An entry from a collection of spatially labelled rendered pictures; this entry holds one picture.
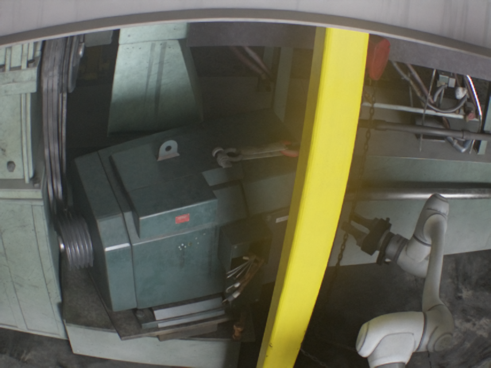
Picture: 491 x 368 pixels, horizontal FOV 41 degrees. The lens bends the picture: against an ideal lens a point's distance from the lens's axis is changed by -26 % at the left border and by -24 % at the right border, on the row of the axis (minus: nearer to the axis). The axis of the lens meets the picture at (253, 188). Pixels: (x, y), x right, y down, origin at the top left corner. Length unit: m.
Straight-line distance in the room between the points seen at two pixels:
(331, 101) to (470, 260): 2.07
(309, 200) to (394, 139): 1.32
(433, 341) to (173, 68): 1.45
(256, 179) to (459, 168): 1.10
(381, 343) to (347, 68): 0.74
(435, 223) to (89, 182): 1.10
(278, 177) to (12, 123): 0.95
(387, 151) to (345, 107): 1.37
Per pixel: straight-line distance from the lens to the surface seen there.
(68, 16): 1.61
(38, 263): 2.69
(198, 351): 2.88
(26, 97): 2.24
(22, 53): 2.17
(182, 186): 2.38
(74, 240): 2.47
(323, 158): 1.82
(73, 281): 2.88
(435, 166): 3.19
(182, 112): 2.95
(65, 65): 2.16
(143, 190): 2.37
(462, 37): 1.77
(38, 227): 2.53
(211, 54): 4.62
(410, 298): 3.39
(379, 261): 2.67
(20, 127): 2.33
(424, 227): 2.50
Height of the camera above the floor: 2.46
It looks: 41 degrees down
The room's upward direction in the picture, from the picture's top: 8 degrees clockwise
